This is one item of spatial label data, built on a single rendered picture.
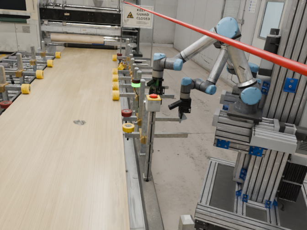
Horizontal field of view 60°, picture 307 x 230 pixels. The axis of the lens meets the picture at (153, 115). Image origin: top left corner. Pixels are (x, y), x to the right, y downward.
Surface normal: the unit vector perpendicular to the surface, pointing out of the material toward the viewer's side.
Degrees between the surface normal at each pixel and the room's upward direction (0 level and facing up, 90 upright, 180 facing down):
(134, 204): 0
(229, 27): 83
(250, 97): 97
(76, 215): 0
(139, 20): 90
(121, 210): 0
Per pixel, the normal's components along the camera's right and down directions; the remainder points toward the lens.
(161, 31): 0.18, 0.40
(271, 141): -0.33, 0.35
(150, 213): 0.07, -0.91
